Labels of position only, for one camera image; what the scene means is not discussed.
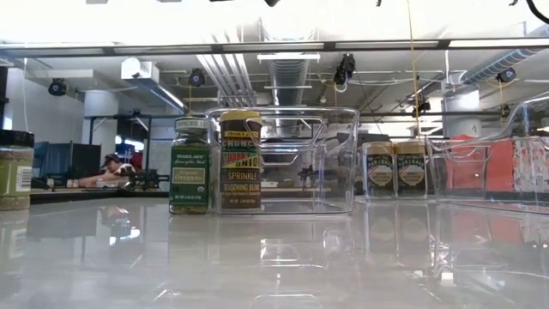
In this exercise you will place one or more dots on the overhead light bar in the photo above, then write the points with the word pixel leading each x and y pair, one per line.
pixel 274 46

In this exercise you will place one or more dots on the black background table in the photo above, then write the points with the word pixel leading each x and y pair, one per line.
pixel 86 195

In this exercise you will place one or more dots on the yellow-lid onion seasoning jar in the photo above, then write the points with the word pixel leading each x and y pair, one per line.
pixel 240 171

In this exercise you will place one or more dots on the person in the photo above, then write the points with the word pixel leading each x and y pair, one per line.
pixel 112 166

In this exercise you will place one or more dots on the white ceiling light fixture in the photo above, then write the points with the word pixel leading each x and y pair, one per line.
pixel 288 56

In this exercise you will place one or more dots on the grey ribbed ceiling duct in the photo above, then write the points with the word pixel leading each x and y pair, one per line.
pixel 288 81

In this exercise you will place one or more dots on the clear plastic bin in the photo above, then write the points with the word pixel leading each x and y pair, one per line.
pixel 334 180
pixel 437 171
pixel 361 189

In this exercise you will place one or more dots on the white ceiling air unit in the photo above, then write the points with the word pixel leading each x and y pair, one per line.
pixel 139 69

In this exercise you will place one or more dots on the black background robot arm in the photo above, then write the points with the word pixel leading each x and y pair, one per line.
pixel 148 178

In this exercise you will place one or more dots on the black ceiling camera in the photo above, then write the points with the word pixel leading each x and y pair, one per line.
pixel 197 77
pixel 506 75
pixel 57 87
pixel 422 106
pixel 345 68

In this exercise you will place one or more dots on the red white printed panel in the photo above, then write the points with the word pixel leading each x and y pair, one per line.
pixel 532 167

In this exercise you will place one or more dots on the green oregano spice jar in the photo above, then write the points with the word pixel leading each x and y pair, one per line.
pixel 189 176

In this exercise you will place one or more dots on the black-lid spice jar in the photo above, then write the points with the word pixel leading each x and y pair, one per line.
pixel 15 171

